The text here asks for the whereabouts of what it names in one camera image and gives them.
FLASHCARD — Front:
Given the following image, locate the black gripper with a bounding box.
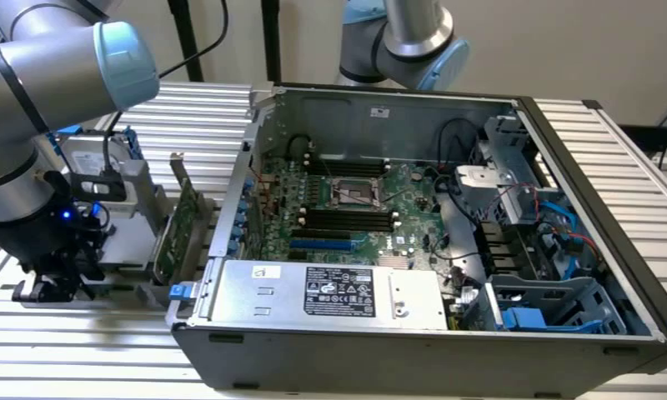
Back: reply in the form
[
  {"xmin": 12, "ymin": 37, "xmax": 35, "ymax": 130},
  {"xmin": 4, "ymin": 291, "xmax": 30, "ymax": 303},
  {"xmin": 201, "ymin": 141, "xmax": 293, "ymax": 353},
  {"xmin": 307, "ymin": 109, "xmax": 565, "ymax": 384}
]
[{"xmin": 0, "ymin": 202, "xmax": 114, "ymax": 303}]

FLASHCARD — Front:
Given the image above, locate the blue expansion slot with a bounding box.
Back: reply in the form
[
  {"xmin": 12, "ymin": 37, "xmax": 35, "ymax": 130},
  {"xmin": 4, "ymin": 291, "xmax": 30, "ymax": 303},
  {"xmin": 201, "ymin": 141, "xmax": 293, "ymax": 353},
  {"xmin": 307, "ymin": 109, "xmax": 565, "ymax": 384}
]
[{"xmin": 289, "ymin": 237, "xmax": 354, "ymax": 251}]

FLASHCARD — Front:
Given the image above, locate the black RAM slot bank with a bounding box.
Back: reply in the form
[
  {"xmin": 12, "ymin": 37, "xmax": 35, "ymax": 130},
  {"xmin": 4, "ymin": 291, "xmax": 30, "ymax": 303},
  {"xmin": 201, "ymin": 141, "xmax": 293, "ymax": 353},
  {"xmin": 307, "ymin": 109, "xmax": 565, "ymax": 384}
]
[
  {"xmin": 303, "ymin": 159, "xmax": 392, "ymax": 179},
  {"xmin": 306, "ymin": 207, "xmax": 398, "ymax": 233}
]

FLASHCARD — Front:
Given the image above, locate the grey parts rack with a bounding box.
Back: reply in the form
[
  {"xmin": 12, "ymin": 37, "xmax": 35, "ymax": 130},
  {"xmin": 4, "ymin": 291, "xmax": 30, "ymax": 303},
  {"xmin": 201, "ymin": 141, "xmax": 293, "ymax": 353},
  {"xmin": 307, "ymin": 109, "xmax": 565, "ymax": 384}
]
[{"xmin": 48, "ymin": 127, "xmax": 225, "ymax": 310}]

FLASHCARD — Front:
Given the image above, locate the silver hard disk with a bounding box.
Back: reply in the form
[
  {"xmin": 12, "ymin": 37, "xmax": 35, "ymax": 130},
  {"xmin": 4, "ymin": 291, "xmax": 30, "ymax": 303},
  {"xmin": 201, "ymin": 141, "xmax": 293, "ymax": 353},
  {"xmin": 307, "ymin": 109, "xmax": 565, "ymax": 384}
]
[{"xmin": 59, "ymin": 134, "xmax": 131, "ymax": 177}]

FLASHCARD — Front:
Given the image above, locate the green graphics card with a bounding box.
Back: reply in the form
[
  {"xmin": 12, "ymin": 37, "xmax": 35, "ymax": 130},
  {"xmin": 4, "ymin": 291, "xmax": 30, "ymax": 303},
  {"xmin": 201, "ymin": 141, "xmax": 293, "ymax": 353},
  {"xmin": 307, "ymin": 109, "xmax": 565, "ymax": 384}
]
[{"xmin": 153, "ymin": 152, "xmax": 209, "ymax": 286}]

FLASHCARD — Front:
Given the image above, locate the silver power supply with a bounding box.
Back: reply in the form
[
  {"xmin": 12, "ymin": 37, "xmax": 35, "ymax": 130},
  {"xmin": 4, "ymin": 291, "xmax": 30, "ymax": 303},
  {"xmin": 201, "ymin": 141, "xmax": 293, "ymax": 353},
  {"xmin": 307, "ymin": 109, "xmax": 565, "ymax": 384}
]
[{"xmin": 198, "ymin": 259, "xmax": 453, "ymax": 332}]

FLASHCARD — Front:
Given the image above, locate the black power supply label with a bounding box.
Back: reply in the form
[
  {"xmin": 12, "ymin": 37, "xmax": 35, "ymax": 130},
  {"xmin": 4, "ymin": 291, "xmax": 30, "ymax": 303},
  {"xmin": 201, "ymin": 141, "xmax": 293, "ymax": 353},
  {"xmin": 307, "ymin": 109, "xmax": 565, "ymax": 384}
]
[{"xmin": 303, "ymin": 266, "xmax": 381, "ymax": 318}]

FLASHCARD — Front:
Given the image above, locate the CPU socket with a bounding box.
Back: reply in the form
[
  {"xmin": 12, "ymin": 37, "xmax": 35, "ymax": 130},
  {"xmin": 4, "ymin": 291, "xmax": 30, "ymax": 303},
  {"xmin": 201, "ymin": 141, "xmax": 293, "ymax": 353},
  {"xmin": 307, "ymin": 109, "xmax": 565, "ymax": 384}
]
[{"xmin": 323, "ymin": 176, "xmax": 392, "ymax": 210}]

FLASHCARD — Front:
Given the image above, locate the green motherboard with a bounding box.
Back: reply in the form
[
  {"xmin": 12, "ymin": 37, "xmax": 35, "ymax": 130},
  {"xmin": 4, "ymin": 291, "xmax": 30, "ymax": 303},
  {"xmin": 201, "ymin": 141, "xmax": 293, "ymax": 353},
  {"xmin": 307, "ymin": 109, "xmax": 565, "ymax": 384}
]
[{"xmin": 249, "ymin": 158, "xmax": 453, "ymax": 268}]

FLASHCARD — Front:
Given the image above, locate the open black PC case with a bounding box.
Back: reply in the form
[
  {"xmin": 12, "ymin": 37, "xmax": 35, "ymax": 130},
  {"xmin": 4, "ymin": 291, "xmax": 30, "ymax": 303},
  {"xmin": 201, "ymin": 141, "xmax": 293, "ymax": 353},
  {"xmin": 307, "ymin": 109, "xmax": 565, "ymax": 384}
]
[{"xmin": 165, "ymin": 82, "xmax": 667, "ymax": 400}]

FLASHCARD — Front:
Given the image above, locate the silver disk bay cage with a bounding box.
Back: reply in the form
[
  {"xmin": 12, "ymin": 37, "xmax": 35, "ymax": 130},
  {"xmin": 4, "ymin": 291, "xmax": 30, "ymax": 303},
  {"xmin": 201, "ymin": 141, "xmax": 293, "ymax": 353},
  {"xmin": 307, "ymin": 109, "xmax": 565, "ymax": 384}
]
[{"xmin": 476, "ymin": 115, "xmax": 561, "ymax": 227}]

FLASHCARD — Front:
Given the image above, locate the grey-blue disk bay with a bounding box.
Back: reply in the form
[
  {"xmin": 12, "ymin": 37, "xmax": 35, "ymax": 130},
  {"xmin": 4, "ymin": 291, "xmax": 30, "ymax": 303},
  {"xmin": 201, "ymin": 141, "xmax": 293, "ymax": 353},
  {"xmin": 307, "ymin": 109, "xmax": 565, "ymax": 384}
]
[{"xmin": 484, "ymin": 272, "xmax": 629, "ymax": 335}]

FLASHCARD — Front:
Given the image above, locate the short black cable loop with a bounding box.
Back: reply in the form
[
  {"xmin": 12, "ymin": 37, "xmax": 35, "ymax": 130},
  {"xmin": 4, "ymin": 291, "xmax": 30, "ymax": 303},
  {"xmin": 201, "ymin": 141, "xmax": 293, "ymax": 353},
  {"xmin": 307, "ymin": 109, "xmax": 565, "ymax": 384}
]
[{"xmin": 287, "ymin": 134, "xmax": 314, "ymax": 158}]

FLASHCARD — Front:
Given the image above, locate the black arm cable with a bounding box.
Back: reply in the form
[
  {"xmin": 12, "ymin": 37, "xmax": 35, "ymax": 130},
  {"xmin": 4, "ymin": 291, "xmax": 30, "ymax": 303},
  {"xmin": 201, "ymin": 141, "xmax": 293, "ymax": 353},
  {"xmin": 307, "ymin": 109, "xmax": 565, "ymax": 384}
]
[{"xmin": 102, "ymin": 0, "xmax": 231, "ymax": 178}]

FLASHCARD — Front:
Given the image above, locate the black stand post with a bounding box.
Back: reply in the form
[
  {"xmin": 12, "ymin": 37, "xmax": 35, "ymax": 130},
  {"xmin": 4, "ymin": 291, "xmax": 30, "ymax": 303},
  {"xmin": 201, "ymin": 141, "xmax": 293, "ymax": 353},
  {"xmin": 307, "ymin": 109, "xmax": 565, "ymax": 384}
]
[
  {"xmin": 167, "ymin": 0, "xmax": 206, "ymax": 83},
  {"xmin": 259, "ymin": 0, "xmax": 285, "ymax": 83}
]

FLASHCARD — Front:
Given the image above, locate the black looped case wire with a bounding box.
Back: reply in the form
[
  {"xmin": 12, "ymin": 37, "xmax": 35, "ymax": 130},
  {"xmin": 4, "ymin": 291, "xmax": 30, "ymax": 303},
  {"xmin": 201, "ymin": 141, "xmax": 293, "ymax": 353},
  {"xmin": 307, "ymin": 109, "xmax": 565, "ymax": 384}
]
[{"xmin": 436, "ymin": 117, "xmax": 481, "ymax": 168}]

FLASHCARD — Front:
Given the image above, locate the silver latch bracket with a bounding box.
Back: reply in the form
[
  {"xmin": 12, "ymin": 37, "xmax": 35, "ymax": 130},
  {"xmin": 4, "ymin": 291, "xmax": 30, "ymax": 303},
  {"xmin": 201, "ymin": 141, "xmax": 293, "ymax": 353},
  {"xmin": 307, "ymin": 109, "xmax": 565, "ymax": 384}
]
[{"xmin": 454, "ymin": 165, "xmax": 506, "ymax": 188}]

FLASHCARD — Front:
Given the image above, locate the blue data wire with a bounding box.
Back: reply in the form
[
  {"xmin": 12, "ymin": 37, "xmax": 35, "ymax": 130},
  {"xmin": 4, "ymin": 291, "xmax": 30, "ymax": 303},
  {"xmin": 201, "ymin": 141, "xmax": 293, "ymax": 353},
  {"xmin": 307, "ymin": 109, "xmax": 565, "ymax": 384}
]
[{"xmin": 537, "ymin": 199, "xmax": 578, "ymax": 285}]

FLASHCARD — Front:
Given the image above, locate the red wire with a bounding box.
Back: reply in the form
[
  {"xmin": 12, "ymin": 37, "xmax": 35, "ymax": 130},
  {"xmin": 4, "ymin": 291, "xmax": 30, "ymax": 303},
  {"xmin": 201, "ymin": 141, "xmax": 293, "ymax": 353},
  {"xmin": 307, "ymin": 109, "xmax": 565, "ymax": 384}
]
[{"xmin": 570, "ymin": 232, "xmax": 598, "ymax": 270}]

